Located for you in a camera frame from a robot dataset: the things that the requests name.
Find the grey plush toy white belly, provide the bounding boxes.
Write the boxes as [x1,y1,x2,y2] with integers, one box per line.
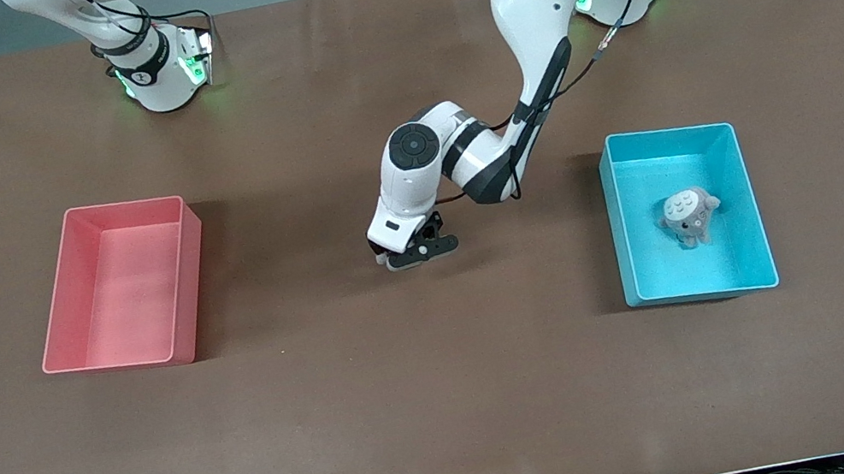
[653,183,729,254]

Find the pink plastic box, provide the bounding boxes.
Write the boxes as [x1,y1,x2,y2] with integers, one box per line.
[16,187,226,389]

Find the blue plastic box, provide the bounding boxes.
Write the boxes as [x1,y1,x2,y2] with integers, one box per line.
[593,110,781,317]

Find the brown table cover sheet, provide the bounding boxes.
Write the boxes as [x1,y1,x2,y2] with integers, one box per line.
[0,0,844,474]

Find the black base connector cable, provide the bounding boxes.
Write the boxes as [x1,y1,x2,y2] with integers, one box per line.
[150,3,220,65]

